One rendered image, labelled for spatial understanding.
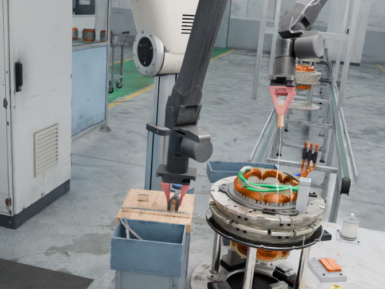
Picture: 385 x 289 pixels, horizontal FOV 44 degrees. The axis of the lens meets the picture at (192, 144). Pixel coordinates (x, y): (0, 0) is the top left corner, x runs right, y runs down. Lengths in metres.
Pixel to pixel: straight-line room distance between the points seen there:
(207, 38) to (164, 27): 0.44
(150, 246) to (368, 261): 0.93
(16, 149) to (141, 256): 2.31
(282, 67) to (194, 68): 0.29
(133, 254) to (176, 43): 0.71
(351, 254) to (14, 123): 2.26
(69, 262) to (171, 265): 2.02
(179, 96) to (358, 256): 0.99
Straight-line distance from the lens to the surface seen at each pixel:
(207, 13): 1.10
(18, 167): 3.43
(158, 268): 1.17
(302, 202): 1.29
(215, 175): 1.62
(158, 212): 1.26
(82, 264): 3.13
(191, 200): 1.36
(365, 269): 1.79
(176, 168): 1.23
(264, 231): 1.25
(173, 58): 1.57
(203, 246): 1.73
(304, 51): 1.31
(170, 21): 1.54
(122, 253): 1.16
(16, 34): 3.26
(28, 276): 3.03
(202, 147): 1.15
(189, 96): 1.16
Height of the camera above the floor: 1.60
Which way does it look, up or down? 17 degrees down
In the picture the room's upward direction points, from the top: 5 degrees clockwise
